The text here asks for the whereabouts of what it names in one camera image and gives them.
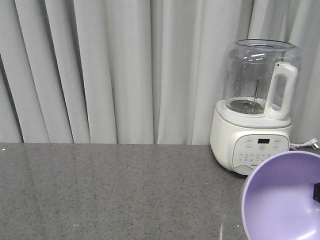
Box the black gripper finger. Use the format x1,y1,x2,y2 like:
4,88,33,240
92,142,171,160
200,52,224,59
312,183,320,203

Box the white blender power cord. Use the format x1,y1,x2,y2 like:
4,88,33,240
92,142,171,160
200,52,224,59
289,138,320,152

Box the purple plastic bowl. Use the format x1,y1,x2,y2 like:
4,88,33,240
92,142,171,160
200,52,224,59
241,150,320,240

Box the grey pleated curtain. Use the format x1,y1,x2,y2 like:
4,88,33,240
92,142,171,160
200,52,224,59
0,0,320,145

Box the white blender with clear jar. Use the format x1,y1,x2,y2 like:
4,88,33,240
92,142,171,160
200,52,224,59
210,39,302,176

